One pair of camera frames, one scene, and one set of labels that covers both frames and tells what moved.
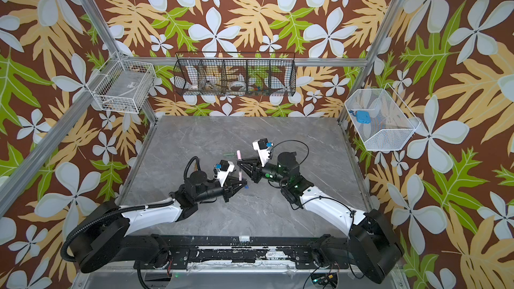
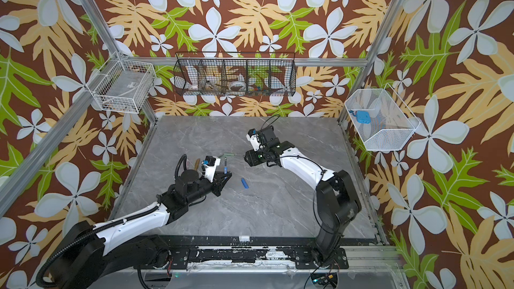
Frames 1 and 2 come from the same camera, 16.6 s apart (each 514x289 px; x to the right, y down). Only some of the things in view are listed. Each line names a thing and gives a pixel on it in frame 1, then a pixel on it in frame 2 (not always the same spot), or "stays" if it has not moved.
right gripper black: (260, 168) to (253, 156)
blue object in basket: (361, 116) stays
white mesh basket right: (392, 123) stays
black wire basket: (234, 73) stays
